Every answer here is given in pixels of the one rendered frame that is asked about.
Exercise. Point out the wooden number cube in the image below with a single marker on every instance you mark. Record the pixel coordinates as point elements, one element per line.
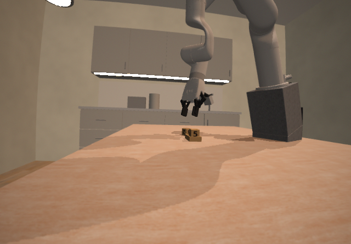
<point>185,131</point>
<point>194,132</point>

